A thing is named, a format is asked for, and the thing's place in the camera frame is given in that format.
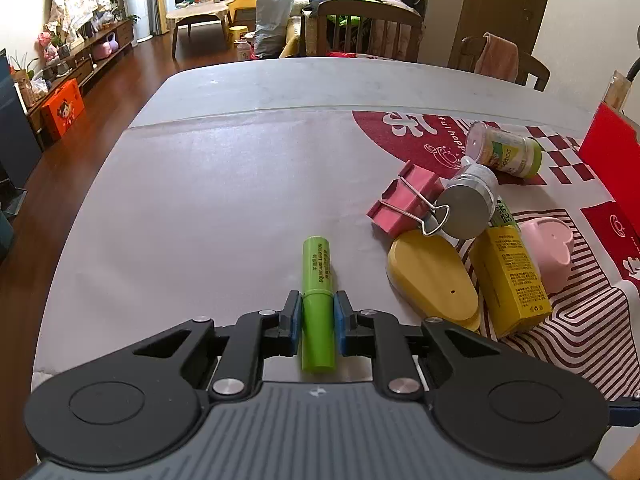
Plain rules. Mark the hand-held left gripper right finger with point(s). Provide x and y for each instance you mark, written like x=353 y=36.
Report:
x=342 y=325

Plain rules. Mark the pink bag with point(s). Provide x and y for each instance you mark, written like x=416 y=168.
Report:
x=104 y=47

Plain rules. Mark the yellow oval plastic dish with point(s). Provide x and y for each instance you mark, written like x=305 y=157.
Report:
x=430 y=280

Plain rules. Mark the pink towel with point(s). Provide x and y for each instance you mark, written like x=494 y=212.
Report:
x=496 y=57

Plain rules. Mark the white plastic bottle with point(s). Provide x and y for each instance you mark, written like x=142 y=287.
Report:
x=243 y=51

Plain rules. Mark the clear jar with green label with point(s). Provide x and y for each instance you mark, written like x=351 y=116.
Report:
x=510 y=152

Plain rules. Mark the yellow cardboard carton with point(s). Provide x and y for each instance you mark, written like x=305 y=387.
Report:
x=512 y=280

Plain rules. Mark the small yellow stool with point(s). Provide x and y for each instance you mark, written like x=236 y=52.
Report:
x=238 y=33

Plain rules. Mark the green highlighter pen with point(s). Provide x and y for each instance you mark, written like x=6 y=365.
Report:
x=317 y=280

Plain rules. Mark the pink binder clip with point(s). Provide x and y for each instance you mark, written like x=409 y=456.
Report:
x=407 y=192

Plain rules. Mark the grey plastic bag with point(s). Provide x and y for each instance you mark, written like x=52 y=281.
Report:
x=272 y=20

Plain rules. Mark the wooden chair with towel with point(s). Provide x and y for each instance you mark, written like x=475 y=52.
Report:
x=532 y=67

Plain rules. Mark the clear jar with silver lid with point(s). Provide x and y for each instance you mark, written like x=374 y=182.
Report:
x=467 y=210

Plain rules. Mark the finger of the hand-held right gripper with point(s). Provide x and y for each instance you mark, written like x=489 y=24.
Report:
x=625 y=405

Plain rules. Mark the wooden media cabinet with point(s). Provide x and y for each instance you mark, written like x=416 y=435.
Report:
x=87 y=57

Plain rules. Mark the wooden coffee table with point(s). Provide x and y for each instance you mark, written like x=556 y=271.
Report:
x=200 y=12

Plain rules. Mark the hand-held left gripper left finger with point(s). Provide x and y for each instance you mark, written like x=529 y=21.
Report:
x=295 y=322

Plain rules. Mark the orange cardboard box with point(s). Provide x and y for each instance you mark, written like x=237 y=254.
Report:
x=62 y=110

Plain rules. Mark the green labelled tube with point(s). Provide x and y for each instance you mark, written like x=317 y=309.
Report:
x=504 y=212

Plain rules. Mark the wooden spindle-back chair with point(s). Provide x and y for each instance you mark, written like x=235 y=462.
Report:
x=370 y=25

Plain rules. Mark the dark flat panel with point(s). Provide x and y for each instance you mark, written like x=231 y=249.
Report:
x=15 y=125

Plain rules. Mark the pink heart-shaped cup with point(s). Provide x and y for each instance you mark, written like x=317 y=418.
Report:
x=547 y=250

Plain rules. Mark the red cardboard box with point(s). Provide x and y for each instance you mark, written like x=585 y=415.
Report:
x=610 y=160

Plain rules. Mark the wooden door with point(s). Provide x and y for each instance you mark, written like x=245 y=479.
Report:
x=500 y=5

